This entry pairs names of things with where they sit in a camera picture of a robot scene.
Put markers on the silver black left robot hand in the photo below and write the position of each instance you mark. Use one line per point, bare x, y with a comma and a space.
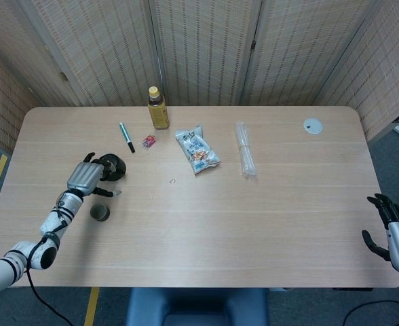
84, 178

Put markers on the black teapot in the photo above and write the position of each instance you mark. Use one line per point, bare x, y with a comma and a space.
118, 169

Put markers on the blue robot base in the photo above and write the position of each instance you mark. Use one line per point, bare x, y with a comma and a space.
196, 305

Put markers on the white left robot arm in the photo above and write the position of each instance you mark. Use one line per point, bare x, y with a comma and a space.
53, 220

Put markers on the small green-grey cup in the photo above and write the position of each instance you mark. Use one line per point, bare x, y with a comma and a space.
100, 213

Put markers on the green black marker pen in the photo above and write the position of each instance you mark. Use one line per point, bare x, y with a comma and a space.
126, 136

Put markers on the red wrapped candy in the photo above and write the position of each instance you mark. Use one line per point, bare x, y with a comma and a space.
148, 141

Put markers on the yellow tea bottle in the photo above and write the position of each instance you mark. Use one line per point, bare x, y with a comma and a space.
158, 113

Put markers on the white blue snack bag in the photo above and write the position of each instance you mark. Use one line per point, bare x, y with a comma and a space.
196, 149

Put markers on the clear straw bundle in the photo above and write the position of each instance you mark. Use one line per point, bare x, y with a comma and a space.
245, 149

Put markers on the bamboo folding screen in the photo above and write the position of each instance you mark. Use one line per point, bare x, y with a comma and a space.
203, 51

